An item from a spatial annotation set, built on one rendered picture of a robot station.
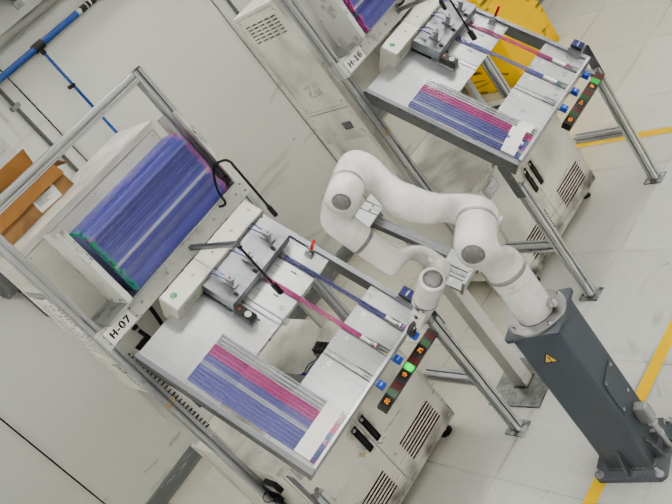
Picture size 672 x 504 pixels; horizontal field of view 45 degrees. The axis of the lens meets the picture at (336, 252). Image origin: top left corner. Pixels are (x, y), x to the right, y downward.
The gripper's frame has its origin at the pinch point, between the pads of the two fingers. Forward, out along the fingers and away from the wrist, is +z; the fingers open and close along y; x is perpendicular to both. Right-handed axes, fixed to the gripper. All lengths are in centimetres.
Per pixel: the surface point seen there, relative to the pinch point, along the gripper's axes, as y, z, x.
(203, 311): -34, 10, 65
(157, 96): 11, -25, 116
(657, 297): 82, 37, -70
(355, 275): 8.0, 9.8, 29.0
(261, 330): -28, 10, 44
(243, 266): -14, 4, 62
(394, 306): 5.6, 10.2, 11.2
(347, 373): -24.8, 10.2, 11.4
